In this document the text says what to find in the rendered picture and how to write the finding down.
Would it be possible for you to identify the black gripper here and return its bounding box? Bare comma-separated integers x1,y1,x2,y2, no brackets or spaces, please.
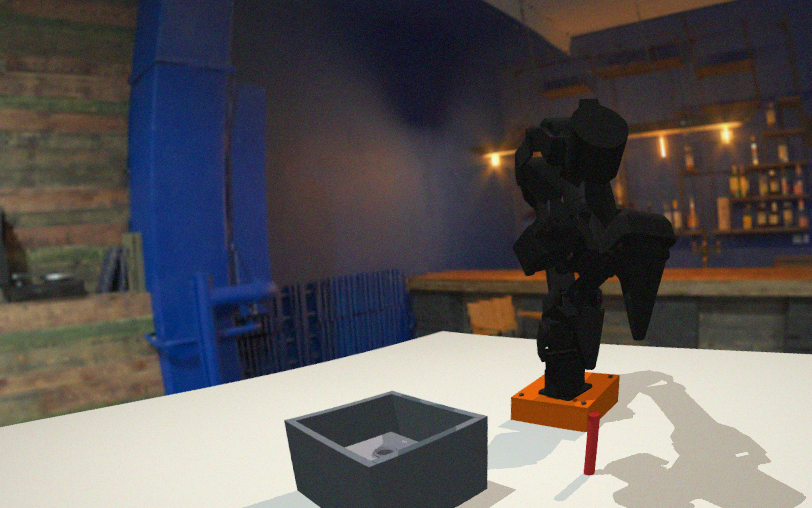
542,195,676,370

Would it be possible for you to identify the red peg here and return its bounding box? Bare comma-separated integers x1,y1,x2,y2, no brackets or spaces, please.
584,412,600,476

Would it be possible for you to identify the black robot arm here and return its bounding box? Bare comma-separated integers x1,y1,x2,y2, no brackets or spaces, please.
513,98,629,401

